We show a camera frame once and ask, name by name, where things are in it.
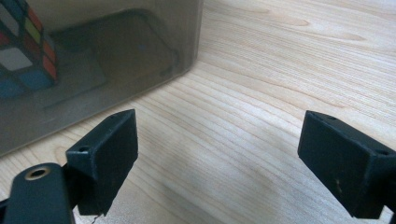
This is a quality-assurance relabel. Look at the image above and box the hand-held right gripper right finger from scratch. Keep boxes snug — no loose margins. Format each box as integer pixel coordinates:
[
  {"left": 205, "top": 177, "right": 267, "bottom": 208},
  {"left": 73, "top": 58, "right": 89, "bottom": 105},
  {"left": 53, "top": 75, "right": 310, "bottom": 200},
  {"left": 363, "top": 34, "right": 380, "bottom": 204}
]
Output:
[{"left": 296, "top": 109, "right": 396, "bottom": 220}]

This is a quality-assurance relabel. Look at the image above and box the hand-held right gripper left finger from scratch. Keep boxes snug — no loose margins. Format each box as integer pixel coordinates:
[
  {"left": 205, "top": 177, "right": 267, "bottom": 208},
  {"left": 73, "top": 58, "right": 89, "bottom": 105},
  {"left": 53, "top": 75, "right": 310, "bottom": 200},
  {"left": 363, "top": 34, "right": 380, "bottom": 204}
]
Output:
[{"left": 65, "top": 108, "right": 139, "bottom": 217}]

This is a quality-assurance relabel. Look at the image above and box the clear grey storage box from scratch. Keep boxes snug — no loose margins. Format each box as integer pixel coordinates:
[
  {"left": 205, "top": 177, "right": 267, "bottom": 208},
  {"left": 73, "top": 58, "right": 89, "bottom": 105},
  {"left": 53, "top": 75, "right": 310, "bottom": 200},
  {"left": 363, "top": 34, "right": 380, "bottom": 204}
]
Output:
[{"left": 0, "top": 0, "right": 205, "bottom": 158}]

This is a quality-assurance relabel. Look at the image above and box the multicoloured puzzle cube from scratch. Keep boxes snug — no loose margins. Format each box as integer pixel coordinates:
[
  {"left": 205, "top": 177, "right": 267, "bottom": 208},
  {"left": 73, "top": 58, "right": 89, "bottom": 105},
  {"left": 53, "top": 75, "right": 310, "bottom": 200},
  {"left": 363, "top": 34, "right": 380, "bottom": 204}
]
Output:
[{"left": 0, "top": 0, "right": 60, "bottom": 100}]

